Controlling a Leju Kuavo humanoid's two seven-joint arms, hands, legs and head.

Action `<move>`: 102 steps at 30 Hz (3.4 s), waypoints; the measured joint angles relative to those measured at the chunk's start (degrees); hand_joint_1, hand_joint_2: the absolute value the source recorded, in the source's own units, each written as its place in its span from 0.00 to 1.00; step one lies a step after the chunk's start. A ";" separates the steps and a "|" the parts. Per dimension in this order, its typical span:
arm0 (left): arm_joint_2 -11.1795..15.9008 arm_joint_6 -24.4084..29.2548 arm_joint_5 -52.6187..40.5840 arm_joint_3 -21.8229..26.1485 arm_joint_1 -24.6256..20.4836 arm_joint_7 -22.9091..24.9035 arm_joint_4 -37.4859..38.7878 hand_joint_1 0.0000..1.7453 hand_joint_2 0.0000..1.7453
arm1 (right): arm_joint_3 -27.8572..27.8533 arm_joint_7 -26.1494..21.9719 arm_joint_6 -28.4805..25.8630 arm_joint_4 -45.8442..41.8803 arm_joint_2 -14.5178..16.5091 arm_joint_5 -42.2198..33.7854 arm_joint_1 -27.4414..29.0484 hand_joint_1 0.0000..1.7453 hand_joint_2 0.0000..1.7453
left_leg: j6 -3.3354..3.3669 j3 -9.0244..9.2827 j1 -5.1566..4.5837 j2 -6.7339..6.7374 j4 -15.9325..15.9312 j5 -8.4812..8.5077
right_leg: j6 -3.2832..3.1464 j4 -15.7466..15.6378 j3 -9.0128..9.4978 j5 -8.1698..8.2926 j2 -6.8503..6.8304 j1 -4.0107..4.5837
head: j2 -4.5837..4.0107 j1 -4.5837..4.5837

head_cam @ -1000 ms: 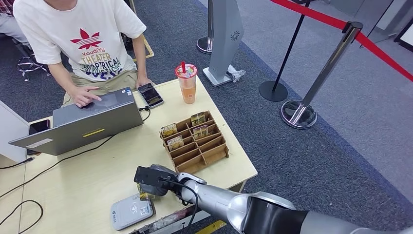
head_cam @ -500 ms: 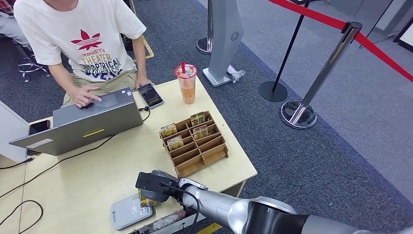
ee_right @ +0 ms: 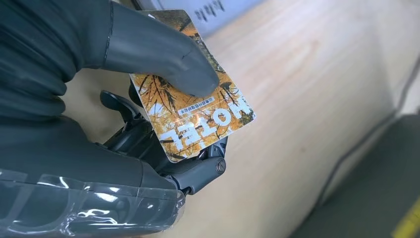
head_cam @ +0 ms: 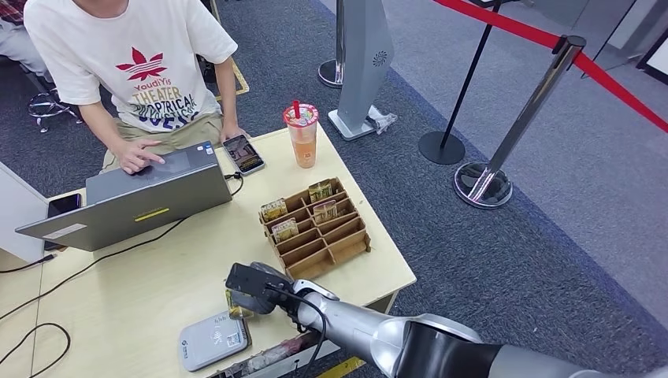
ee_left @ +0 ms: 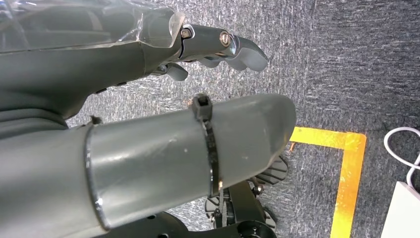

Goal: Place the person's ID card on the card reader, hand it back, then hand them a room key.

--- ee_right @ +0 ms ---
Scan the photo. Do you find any yellow floor tape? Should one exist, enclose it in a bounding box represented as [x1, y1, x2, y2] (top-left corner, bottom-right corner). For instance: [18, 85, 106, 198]
[392, 197, 420, 238]

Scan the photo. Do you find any grey card reader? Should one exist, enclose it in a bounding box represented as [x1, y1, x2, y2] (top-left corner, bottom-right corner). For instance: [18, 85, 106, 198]
[136, 0, 266, 38]

